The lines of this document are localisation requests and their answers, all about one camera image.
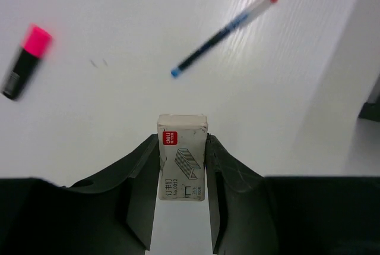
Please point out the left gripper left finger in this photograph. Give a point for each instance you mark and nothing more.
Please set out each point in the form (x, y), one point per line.
(109, 212)

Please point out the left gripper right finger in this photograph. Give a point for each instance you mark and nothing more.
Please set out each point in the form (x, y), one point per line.
(252, 214)

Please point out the blue refill pen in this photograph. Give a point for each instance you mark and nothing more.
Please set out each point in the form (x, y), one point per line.
(245, 17)

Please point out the white staple box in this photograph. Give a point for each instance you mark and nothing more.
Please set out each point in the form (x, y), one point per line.
(182, 140)

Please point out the pink black highlighter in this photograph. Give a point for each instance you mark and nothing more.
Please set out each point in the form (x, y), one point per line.
(33, 49)

